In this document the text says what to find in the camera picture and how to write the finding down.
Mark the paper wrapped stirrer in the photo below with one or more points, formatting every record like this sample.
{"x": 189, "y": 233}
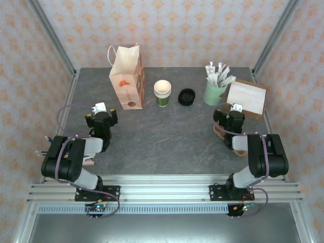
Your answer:
{"x": 228, "y": 80}
{"x": 210, "y": 69}
{"x": 222, "y": 69}
{"x": 213, "y": 79}

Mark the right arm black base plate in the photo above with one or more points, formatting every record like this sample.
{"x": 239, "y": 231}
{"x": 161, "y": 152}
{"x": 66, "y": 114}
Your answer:
{"x": 216, "y": 193}

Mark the aluminium frame post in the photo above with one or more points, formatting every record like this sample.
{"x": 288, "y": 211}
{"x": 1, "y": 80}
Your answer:
{"x": 277, "y": 33}
{"x": 50, "y": 33}

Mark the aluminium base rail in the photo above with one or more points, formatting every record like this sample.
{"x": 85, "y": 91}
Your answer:
{"x": 164, "y": 188}

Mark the pink stapler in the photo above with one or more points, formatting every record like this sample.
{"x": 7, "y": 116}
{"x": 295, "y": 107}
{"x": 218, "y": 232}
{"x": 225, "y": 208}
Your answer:
{"x": 89, "y": 163}

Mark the aluminium table side rail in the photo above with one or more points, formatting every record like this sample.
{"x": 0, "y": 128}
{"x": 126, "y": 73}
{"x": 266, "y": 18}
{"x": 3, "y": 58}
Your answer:
{"x": 268, "y": 121}
{"x": 69, "y": 96}

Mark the brown pulp cup carrier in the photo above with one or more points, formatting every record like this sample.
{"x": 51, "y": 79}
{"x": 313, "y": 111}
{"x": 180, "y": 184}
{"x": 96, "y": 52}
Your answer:
{"x": 217, "y": 132}

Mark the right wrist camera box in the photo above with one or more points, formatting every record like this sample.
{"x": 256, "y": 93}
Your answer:
{"x": 236, "y": 106}

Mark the pale green holder cup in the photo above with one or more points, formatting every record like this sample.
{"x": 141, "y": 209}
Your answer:
{"x": 213, "y": 95}

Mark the blue capped pen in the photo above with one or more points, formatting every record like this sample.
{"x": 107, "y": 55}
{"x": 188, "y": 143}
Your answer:
{"x": 48, "y": 138}

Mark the white napkin stack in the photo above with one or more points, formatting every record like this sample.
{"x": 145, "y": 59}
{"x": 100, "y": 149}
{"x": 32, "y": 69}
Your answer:
{"x": 245, "y": 96}

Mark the brown cardboard napkin box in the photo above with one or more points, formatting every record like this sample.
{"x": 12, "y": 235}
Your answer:
{"x": 250, "y": 115}

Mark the printed paper takeout bag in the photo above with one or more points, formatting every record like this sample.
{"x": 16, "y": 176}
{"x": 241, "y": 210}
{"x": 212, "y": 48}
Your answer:
{"x": 125, "y": 88}

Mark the green sleeved paper cup stack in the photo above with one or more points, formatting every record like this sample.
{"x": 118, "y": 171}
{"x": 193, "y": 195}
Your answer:
{"x": 162, "y": 96}

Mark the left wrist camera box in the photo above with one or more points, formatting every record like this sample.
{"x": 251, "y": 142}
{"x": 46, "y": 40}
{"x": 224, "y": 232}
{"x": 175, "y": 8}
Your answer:
{"x": 100, "y": 107}

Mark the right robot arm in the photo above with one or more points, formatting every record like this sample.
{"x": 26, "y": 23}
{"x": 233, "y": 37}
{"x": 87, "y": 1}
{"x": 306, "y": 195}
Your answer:
{"x": 268, "y": 157}

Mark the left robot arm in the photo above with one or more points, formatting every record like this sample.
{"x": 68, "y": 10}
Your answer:
{"x": 68, "y": 162}

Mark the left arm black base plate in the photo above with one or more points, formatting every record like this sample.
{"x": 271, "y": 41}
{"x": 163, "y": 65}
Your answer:
{"x": 112, "y": 193}

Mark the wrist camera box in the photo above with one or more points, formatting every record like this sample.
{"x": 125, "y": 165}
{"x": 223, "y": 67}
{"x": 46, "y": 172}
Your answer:
{"x": 100, "y": 107}
{"x": 236, "y": 106}

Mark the black plastic cup lid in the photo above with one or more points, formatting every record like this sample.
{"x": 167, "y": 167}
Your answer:
{"x": 186, "y": 97}

